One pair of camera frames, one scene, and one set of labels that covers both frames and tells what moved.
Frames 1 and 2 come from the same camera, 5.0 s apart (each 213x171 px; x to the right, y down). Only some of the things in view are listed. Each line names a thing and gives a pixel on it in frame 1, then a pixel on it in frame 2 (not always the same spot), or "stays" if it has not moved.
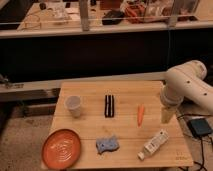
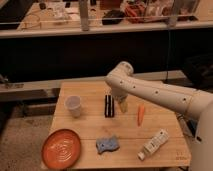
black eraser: [109, 106] stays
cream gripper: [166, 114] → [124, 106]
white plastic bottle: [153, 145] stays
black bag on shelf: [112, 17] stays
